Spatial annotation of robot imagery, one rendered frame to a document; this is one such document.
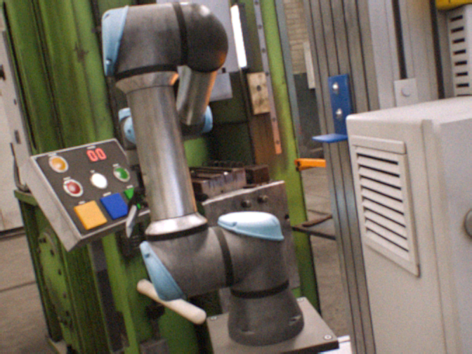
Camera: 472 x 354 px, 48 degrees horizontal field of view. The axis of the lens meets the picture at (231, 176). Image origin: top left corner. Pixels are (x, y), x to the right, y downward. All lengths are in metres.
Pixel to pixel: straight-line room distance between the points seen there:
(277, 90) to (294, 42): 6.69
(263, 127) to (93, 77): 0.76
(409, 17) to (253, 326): 0.61
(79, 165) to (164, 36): 0.78
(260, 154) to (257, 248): 1.35
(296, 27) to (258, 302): 8.24
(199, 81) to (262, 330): 0.51
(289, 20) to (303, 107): 1.43
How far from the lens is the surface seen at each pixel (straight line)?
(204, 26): 0.98
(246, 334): 1.02
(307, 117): 9.05
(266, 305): 1.00
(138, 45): 0.95
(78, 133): 2.33
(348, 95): 0.73
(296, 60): 9.02
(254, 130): 2.28
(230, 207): 1.98
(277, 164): 2.35
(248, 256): 0.97
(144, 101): 0.95
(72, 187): 1.59
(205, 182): 1.99
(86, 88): 1.98
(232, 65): 2.07
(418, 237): 0.52
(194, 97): 1.19
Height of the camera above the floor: 1.27
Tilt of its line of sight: 8 degrees down
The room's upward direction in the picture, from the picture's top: 9 degrees counter-clockwise
